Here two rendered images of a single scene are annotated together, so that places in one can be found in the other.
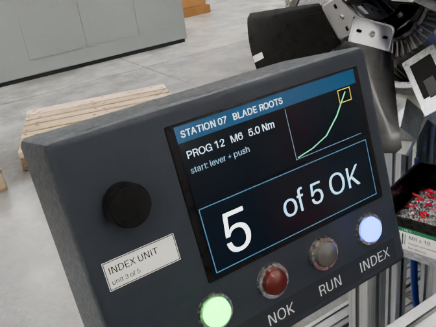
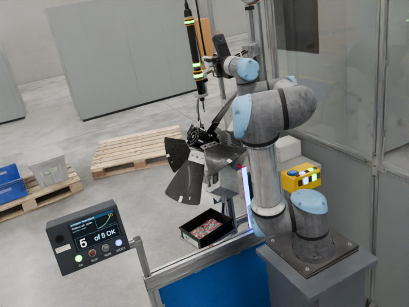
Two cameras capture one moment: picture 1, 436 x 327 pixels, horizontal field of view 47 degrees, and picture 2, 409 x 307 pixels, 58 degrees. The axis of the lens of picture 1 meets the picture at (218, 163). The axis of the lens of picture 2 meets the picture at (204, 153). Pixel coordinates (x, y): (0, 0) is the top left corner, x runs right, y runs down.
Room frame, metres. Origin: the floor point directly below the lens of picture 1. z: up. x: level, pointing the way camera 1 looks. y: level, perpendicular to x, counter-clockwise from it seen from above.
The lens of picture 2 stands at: (-0.75, -0.65, 1.93)
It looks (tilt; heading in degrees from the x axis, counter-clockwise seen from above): 24 degrees down; 8
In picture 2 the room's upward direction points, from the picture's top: 10 degrees counter-clockwise
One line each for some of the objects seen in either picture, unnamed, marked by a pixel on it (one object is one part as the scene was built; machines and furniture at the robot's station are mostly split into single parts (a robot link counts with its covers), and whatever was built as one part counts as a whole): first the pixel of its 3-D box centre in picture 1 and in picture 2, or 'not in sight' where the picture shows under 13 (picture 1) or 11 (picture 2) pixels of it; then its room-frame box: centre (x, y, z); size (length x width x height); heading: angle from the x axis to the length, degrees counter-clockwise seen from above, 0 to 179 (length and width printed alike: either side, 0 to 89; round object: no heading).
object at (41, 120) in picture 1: (102, 121); (140, 149); (3.78, 0.86, 0.07); 1.20 x 1.00 x 0.15; 103
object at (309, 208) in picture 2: not in sight; (307, 211); (0.33, -0.82, 1.19); 0.13 x 0.12 x 0.14; 93
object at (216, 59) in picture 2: not in sight; (224, 65); (0.76, -0.58, 1.63); 0.12 x 0.08 x 0.09; 29
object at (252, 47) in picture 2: not in sight; (250, 50); (1.58, -0.71, 1.54); 0.10 x 0.07 x 0.09; 154
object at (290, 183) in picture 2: not in sight; (300, 179); (0.84, -0.87, 1.02); 0.16 x 0.10 x 0.11; 119
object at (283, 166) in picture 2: not in sight; (286, 162); (1.38, -0.86, 0.85); 0.36 x 0.24 x 0.03; 29
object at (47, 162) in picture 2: not in sight; (47, 164); (3.08, 1.81, 0.31); 0.60 x 0.42 x 0.33; 36
